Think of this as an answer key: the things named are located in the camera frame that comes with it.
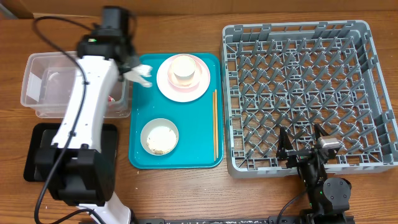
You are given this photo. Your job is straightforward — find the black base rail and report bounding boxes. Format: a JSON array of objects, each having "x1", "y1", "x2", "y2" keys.
[{"x1": 133, "y1": 215, "x2": 355, "y2": 224}]

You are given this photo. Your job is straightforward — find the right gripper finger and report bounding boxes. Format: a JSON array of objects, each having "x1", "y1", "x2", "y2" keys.
[
  {"x1": 314, "y1": 123, "x2": 329, "y2": 139},
  {"x1": 277, "y1": 127, "x2": 294, "y2": 154}
]

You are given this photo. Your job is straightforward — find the clear plastic bin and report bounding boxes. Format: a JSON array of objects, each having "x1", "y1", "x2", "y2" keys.
[{"x1": 21, "y1": 52, "x2": 131, "y2": 118}]

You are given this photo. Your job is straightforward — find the cream paper cup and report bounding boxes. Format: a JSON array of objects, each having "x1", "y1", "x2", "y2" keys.
[{"x1": 171, "y1": 55, "x2": 196, "y2": 82}]

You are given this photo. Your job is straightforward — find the white rice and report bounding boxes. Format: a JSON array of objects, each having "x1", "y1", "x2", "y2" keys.
[{"x1": 146, "y1": 126, "x2": 177, "y2": 155}]

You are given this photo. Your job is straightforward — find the grey bowl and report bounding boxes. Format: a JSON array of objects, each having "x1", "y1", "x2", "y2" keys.
[{"x1": 140, "y1": 118, "x2": 179, "y2": 156}]

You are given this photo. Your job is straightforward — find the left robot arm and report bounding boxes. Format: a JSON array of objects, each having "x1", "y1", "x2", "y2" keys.
[{"x1": 35, "y1": 6, "x2": 151, "y2": 223}]

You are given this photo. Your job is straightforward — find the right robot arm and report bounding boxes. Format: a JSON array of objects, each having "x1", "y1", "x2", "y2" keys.
[{"x1": 275, "y1": 123, "x2": 354, "y2": 223}]

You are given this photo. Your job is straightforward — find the teal plastic tray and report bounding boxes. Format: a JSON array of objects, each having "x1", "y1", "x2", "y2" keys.
[{"x1": 129, "y1": 53, "x2": 223, "y2": 169}]

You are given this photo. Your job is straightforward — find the white napkin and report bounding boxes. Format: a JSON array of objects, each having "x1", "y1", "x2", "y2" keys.
[{"x1": 123, "y1": 64, "x2": 152, "y2": 88}]

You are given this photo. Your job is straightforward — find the black plastic tray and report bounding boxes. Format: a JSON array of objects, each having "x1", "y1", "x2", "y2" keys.
[{"x1": 23, "y1": 123, "x2": 119, "y2": 182}]

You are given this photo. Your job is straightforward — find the red snack wrapper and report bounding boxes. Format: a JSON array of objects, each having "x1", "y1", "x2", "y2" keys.
[{"x1": 108, "y1": 96, "x2": 115, "y2": 103}]

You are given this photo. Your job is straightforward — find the grey dishwasher rack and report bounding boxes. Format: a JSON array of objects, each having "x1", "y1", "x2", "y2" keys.
[{"x1": 221, "y1": 20, "x2": 397, "y2": 178}]

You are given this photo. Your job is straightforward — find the large pink plate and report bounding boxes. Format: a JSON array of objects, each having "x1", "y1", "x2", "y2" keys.
[{"x1": 156, "y1": 54, "x2": 210, "y2": 103}]

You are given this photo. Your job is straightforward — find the small pink bowl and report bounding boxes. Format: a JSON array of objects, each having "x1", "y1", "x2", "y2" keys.
[{"x1": 168, "y1": 55, "x2": 201, "y2": 89}]

